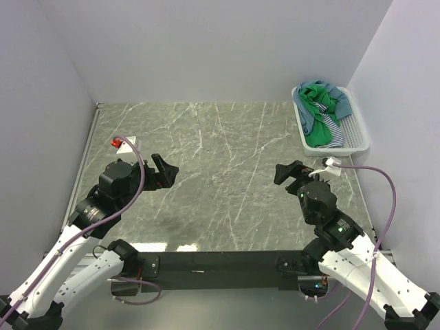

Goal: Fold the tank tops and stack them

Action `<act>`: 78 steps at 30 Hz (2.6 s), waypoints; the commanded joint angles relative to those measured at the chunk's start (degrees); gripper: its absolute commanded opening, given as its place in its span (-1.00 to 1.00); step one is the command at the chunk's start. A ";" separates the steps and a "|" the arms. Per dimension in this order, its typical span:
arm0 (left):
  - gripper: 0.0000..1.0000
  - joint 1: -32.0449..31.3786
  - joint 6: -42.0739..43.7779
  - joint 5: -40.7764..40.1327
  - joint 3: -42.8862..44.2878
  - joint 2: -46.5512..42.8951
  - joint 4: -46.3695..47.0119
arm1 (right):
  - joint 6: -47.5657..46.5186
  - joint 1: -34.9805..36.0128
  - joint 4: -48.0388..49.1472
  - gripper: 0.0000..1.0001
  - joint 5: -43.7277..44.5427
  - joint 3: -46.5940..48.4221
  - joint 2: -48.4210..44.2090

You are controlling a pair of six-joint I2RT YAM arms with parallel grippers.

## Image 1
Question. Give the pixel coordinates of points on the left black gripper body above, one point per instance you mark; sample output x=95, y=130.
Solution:
x=152, y=180

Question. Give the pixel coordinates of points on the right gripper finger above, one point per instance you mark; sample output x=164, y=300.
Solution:
x=298, y=166
x=282, y=173

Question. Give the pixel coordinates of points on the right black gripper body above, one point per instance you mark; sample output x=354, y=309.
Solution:
x=298, y=183

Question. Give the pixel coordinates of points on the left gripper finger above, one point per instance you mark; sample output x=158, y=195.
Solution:
x=170, y=174
x=160, y=163

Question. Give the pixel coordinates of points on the green tank top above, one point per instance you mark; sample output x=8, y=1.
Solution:
x=320, y=134

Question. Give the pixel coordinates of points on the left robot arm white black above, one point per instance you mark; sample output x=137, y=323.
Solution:
x=52, y=290

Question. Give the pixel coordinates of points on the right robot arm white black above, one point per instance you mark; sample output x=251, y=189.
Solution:
x=343, y=251

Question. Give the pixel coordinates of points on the striped tank top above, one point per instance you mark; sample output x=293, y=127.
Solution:
x=337, y=136

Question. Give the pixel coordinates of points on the blue tank top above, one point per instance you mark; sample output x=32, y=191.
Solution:
x=342, y=104

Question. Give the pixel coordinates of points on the white plastic basket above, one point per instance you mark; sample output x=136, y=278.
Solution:
x=353, y=127

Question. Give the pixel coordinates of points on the black base beam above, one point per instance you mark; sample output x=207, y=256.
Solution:
x=223, y=270

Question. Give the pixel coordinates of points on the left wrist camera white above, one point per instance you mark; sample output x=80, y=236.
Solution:
x=123, y=147

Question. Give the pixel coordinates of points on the aluminium rail frame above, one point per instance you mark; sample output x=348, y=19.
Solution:
x=84, y=142

